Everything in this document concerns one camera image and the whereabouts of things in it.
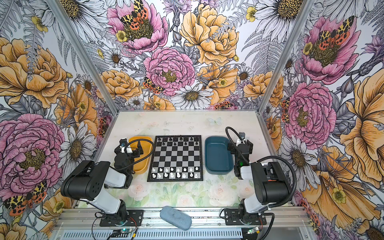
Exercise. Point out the grey blue oval pouch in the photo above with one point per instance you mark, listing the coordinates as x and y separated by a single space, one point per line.
176 218

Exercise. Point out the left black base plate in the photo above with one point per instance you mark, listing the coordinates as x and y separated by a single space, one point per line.
132 218

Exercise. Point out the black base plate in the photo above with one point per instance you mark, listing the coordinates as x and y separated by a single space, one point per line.
236 217
132 218

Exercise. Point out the black white chessboard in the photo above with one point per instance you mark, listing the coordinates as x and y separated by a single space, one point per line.
177 159

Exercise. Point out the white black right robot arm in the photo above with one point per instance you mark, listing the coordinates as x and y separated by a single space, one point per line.
273 177

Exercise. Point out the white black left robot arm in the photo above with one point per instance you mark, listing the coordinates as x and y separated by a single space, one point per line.
89 180

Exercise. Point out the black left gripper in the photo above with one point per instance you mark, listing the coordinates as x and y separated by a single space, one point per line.
136 152

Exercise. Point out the teal plastic tray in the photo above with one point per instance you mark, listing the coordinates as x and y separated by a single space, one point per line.
218 160

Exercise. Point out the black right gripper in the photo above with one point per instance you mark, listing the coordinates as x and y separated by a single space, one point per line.
229 148

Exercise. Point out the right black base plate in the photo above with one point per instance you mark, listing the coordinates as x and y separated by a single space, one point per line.
236 217

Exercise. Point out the aluminium front rail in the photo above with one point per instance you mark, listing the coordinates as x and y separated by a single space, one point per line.
201 218

